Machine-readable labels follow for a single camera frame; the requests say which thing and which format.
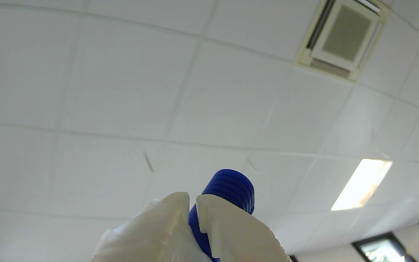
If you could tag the rectangular ceiling light panel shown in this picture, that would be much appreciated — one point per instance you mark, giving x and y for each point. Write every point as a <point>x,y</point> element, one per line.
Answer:
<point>362,183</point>

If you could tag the blue whiteboard marker pen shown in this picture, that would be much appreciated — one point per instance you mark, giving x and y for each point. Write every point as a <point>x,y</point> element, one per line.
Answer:
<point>231,185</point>

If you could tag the ceiling air conditioner vent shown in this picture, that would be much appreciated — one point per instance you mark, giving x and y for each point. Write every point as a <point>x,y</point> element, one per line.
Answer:
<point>344,36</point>

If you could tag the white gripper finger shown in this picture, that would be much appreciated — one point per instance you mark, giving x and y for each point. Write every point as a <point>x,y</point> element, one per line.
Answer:
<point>238,236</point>
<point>151,233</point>

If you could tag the dark framed window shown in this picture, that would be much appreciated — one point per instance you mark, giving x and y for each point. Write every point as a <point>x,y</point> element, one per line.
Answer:
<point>384,251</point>

